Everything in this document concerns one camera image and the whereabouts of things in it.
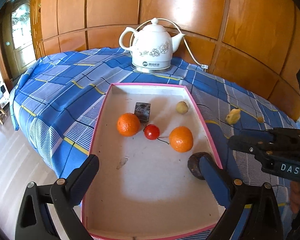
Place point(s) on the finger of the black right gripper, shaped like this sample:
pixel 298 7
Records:
pixel 256 142

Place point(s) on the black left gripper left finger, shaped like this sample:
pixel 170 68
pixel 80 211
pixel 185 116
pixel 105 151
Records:
pixel 34 219

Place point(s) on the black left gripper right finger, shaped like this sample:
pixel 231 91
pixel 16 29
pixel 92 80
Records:
pixel 251 212

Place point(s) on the small tan longan fruit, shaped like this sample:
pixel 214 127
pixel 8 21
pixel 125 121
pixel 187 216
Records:
pixel 260 119

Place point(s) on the yellow peeled fruit piece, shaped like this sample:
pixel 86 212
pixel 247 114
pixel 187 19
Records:
pixel 233 116

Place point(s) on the dark brown water chestnut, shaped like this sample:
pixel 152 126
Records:
pixel 193 164

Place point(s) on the orange mandarin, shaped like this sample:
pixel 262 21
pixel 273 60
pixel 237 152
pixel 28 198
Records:
pixel 181 139
pixel 128 124

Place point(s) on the red cherry tomato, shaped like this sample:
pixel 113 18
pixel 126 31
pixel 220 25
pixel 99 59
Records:
pixel 151 132

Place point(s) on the dark sugarcane segment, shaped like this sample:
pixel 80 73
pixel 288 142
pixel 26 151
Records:
pixel 142 111

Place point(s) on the person's right hand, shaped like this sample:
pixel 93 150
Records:
pixel 294 198

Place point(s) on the pink-rimmed white tray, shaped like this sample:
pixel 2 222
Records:
pixel 143 188

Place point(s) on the blue plaid tablecloth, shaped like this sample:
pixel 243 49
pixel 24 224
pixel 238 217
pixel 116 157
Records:
pixel 57 100

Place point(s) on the white ceramic electric kettle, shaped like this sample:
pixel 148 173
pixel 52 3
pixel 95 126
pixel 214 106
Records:
pixel 152 48

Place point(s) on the wooden door with glass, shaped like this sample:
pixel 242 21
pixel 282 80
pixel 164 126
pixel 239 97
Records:
pixel 17 52

